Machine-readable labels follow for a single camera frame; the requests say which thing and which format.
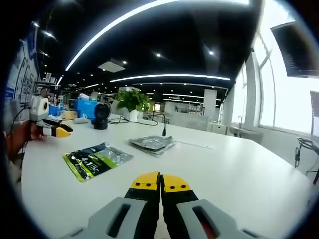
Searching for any grey storage shelf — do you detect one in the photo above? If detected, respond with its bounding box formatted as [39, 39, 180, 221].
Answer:
[33, 72, 64, 105]

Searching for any black wall monitor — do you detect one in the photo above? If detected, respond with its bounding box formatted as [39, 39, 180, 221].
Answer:
[270, 21, 319, 78]

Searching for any person's left hand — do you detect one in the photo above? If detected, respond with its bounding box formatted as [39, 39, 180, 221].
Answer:
[29, 120, 53, 140]

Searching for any green black sheet goods packet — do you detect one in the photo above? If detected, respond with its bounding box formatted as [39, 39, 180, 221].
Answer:
[61, 141, 135, 184]

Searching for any blue white wall poster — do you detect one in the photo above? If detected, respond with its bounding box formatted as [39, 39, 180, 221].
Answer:
[7, 27, 40, 105]

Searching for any green potted plant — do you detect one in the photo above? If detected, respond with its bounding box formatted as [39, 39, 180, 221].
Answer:
[116, 87, 151, 122]

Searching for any white table cable cover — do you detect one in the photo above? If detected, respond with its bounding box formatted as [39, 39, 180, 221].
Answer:
[174, 139, 214, 150]

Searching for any long ceiling light strip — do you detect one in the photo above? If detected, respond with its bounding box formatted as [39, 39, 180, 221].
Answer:
[65, 0, 250, 72]
[109, 74, 231, 83]

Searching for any ceiling air vent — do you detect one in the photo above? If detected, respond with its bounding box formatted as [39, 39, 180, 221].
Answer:
[97, 58, 125, 73]

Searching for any black scanner cable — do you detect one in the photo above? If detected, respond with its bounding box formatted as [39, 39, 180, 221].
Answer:
[107, 116, 159, 126]

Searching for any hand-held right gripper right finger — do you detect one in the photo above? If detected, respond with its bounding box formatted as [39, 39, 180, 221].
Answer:
[160, 173, 269, 239]

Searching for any white small cabinet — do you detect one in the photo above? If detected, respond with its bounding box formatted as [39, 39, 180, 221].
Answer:
[208, 122, 229, 135]

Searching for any blue plastic bin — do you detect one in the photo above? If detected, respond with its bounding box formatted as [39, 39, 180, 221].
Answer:
[48, 104, 63, 116]

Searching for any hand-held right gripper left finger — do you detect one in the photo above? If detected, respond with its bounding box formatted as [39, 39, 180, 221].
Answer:
[59, 171, 161, 239]

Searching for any yellow cardboard box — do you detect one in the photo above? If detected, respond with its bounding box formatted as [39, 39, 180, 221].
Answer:
[61, 110, 78, 120]

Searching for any steel sink with faucet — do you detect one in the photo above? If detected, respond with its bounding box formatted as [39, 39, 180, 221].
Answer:
[228, 115, 264, 145]

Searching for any black barcode scanner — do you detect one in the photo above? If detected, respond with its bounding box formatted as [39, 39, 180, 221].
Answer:
[90, 102, 111, 130]

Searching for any black gooseneck cable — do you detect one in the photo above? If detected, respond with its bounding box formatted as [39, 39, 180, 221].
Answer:
[151, 112, 168, 137]

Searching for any blue cardboard box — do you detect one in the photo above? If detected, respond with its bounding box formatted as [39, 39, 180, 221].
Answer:
[74, 97, 99, 118]

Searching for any white table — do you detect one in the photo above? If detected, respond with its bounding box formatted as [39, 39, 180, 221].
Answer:
[21, 113, 315, 239]

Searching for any black cable bundle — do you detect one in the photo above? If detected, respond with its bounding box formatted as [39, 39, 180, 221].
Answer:
[294, 146, 301, 169]

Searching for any white low partition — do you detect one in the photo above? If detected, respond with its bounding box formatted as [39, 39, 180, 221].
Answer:
[171, 113, 210, 132]

